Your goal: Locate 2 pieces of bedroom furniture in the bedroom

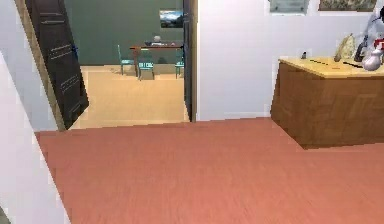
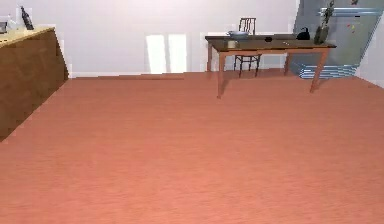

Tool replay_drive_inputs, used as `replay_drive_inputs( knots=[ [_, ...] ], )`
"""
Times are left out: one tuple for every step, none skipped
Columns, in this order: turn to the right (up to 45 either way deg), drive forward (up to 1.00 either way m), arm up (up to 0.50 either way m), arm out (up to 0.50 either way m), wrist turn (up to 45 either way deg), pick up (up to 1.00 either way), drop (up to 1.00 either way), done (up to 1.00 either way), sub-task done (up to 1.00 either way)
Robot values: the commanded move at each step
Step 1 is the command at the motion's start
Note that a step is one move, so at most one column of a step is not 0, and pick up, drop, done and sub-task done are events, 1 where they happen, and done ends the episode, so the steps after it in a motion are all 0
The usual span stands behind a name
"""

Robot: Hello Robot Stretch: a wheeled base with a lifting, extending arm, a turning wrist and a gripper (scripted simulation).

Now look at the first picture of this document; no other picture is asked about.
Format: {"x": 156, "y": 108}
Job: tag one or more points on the teal dining chair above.
{"x": 146, "y": 64}
{"x": 180, "y": 62}
{"x": 124, "y": 61}

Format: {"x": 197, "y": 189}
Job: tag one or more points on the brown dining table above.
{"x": 156, "y": 48}

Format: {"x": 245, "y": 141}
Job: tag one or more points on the framed landscape picture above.
{"x": 171, "y": 18}

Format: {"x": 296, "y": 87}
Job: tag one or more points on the small black gadget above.
{"x": 303, "y": 55}

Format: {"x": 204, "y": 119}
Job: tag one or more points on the brown wooden cabinet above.
{"x": 333, "y": 103}

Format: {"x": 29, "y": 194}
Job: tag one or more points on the pale framed picture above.
{"x": 288, "y": 5}

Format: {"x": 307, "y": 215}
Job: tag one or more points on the dark brown room door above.
{"x": 56, "y": 56}

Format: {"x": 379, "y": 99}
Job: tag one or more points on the beige rock-shaped ornament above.
{"x": 346, "y": 48}

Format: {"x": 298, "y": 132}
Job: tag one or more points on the black pen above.
{"x": 352, "y": 64}

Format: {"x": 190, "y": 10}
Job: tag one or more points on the brown framed picture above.
{"x": 346, "y": 4}

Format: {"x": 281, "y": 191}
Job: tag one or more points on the grey white statue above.
{"x": 371, "y": 33}

